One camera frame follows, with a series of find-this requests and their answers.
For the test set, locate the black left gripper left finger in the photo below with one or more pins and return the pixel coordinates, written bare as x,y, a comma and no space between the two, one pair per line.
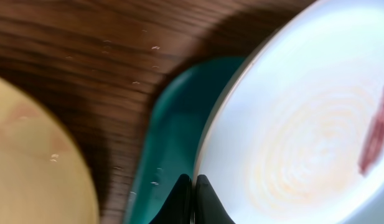
178,205

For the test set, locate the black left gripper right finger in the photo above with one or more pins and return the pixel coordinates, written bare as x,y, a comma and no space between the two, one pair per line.
207,206

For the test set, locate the light blue plate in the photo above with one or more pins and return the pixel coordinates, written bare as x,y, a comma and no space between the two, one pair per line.
284,140

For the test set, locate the yellow green plate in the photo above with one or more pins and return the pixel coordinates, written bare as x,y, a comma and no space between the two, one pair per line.
43,176

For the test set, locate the teal plastic tray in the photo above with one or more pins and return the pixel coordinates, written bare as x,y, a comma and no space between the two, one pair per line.
176,125

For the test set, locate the red stain on blue plate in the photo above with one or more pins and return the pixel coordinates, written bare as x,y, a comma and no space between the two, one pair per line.
374,142

